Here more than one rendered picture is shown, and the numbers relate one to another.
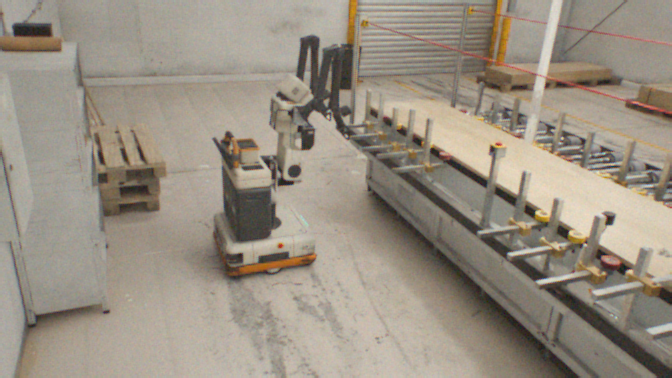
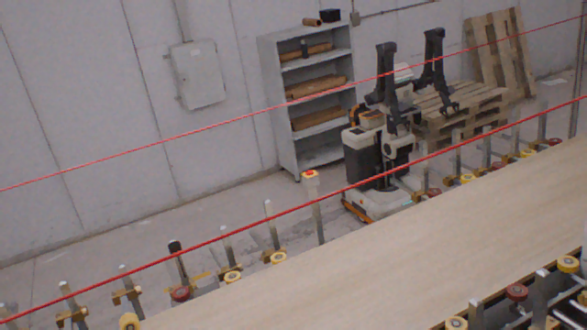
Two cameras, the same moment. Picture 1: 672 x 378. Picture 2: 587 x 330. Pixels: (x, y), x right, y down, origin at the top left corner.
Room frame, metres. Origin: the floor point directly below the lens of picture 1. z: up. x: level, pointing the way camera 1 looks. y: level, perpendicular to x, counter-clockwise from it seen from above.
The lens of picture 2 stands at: (2.92, -3.07, 2.27)
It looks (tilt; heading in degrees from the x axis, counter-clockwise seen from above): 25 degrees down; 92
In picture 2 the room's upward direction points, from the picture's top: 10 degrees counter-clockwise
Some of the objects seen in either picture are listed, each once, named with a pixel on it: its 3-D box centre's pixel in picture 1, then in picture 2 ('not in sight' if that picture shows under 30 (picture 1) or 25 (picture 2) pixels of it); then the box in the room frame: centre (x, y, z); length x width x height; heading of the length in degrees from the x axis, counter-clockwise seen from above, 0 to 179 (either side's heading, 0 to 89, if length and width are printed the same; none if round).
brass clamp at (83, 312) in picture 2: not in sight; (71, 315); (1.78, -1.42, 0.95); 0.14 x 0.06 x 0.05; 23
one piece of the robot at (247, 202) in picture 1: (250, 187); (378, 149); (3.61, 0.63, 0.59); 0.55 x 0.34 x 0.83; 23
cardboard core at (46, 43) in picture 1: (31, 43); (311, 22); (3.27, 1.83, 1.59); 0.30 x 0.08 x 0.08; 113
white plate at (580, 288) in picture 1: (573, 283); (196, 297); (2.27, -1.18, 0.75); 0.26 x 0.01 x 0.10; 23
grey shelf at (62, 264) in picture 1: (55, 178); (314, 100); (3.17, 1.78, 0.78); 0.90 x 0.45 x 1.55; 23
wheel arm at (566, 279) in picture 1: (574, 278); (175, 280); (2.18, -1.13, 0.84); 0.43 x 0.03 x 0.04; 113
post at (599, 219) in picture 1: (588, 259); (184, 280); (2.26, -1.21, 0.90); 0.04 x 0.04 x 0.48; 23
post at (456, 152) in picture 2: (409, 139); (456, 164); (3.87, -0.53, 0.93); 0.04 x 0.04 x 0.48; 23
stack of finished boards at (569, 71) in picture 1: (548, 72); not in sight; (10.55, -3.97, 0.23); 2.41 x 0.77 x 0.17; 115
